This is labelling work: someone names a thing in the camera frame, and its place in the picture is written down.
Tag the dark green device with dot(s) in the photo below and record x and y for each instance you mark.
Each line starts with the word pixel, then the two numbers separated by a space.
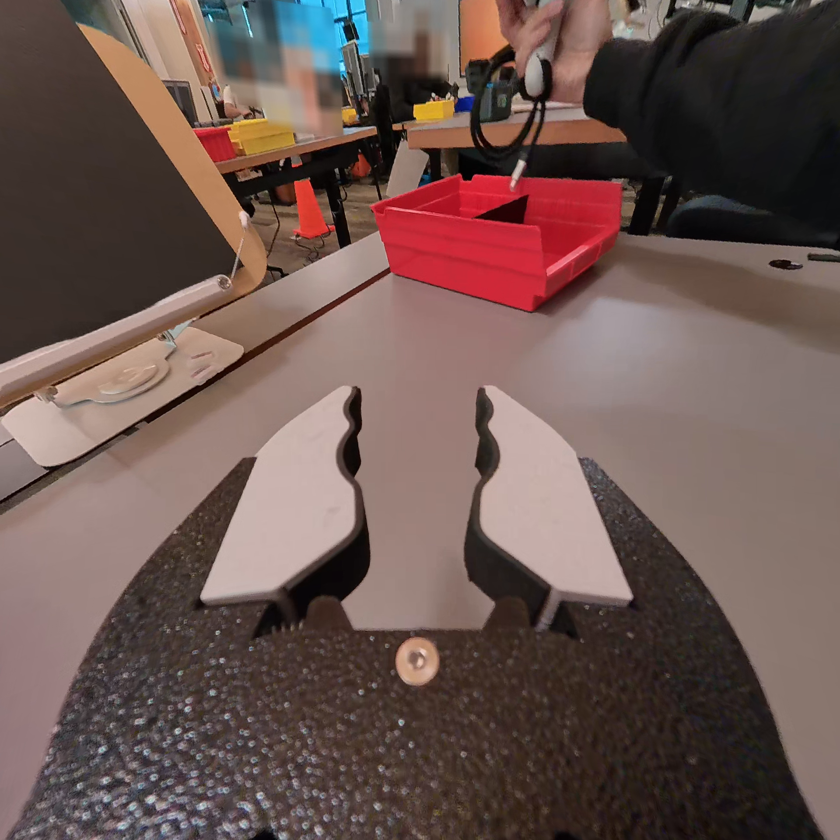
pixel 505 82

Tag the orange traffic cone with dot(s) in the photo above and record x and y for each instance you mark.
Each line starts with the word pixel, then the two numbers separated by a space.
pixel 312 216

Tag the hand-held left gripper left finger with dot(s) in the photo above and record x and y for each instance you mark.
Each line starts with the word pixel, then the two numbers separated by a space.
pixel 289 518

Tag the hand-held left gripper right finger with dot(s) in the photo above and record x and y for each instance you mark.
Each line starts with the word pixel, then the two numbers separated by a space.
pixel 551 525

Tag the small red bin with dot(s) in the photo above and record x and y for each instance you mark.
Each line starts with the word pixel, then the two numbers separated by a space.
pixel 216 144

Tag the red plastic bin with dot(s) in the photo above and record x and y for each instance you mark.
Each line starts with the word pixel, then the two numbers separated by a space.
pixel 459 262

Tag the yellow plastic bin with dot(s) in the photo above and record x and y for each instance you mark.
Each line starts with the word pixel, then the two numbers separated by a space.
pixel 262 138
pixel 433 111

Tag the grey table with wooden edge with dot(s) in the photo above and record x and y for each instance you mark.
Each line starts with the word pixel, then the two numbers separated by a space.
pixel 577 131
pixel 328 141

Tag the black table grommet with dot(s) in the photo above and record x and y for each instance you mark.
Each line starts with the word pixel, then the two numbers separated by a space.
pixel 785 264

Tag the wooden framed black board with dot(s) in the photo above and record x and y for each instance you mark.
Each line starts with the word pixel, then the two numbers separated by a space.
pixel 98 164

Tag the white stand base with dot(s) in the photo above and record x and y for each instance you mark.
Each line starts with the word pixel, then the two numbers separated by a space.
pixel 79 426

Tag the person's right hand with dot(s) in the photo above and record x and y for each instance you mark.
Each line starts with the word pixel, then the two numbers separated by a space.
pixel 577 46

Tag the white leaning panel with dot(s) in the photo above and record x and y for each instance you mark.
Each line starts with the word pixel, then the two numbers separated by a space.
pixel 407 174

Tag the person's right forearm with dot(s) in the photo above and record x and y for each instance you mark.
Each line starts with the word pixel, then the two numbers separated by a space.
pixel 722 111

